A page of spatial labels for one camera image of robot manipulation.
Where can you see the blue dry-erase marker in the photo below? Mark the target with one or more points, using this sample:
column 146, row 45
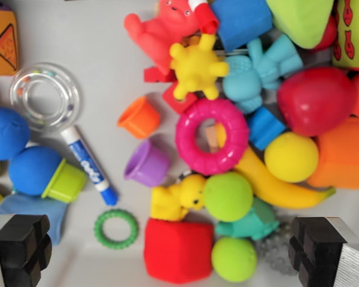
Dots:
column 88, row 164

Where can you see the red wooden block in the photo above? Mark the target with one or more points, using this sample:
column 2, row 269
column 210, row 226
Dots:
column 173, row 97
column 154, row 75

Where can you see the light blue rubber toy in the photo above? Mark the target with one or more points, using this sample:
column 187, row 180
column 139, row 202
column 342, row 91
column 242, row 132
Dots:
column 251, row 77

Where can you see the blue cloth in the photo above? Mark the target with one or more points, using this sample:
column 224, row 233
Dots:
column 30, row 209

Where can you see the grey knobbed ball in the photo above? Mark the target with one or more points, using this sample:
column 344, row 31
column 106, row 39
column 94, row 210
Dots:
column 272, row 252

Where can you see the white plastic bin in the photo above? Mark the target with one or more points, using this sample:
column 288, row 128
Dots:
column 92, row 45

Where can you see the green fabric block, red fish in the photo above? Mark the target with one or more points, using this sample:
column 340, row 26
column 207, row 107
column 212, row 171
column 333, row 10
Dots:
column 351, row 36

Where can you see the blue cylinder block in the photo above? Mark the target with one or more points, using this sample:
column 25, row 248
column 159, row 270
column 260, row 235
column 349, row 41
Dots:
column 264, row 128

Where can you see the red wooden stick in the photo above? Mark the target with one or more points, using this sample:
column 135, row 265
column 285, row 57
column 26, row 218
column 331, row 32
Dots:
column 211, row 137

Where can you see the orange fabric cube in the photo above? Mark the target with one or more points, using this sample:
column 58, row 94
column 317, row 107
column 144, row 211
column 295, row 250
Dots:
column 344, row 152

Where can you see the yellow knobbed rubber toy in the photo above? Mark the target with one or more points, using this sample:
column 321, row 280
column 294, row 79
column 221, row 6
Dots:
column 196, row 67

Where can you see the coral red rubber animal toy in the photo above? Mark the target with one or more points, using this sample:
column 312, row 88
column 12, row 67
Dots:
column 163, row 30

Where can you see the orange fabric block, triangle print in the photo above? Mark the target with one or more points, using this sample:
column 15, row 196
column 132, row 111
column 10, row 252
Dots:
column 3, row 39

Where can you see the green foam ball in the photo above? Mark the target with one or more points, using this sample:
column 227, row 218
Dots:
column 228, row 196
column 234, row 259

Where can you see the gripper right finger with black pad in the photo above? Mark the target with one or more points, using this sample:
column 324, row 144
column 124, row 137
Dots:
column 326, row 254

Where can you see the red and white marker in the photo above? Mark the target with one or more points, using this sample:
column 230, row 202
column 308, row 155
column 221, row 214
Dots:
column 205, row 16

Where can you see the purple plastic cup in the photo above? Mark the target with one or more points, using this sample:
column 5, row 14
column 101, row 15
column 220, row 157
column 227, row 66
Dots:
column 151, row 167

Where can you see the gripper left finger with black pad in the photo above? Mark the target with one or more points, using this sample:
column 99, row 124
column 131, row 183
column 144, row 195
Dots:
column 15, row 254

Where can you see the blue foam block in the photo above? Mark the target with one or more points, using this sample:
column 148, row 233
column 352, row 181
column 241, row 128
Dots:
column 242, row 21

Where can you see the red plastic apple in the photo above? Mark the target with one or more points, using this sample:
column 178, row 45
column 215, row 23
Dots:
column 317, row 100

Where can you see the yellow rubber bear toy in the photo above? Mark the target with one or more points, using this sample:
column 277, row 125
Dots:
column 175, row 198

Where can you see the yellow plastic banana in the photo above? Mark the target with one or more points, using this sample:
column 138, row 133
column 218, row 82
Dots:
column 275, row 192

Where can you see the dark red ball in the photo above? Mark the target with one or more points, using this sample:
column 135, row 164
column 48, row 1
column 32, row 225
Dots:
column 329, row 33

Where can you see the yellow foam ball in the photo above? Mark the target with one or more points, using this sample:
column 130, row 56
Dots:
column 291, row 157

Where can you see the blue foam ball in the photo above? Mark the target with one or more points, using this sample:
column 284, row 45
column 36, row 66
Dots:
column 31, row 170
column 6, row 133

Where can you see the red fabric cube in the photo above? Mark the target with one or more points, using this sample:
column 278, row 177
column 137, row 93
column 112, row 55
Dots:
column 178, row 251

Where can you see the lime green fabric shape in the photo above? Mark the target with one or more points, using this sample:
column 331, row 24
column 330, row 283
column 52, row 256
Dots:
column 300, row 21

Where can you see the teal rubber animal toy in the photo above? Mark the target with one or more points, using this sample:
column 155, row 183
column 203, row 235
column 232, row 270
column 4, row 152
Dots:
column 254, row 224

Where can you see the lime green plastic cup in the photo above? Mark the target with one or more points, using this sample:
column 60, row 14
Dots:
column 65, row 182

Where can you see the orange plastic cup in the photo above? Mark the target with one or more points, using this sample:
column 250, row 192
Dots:
column 143, row 119

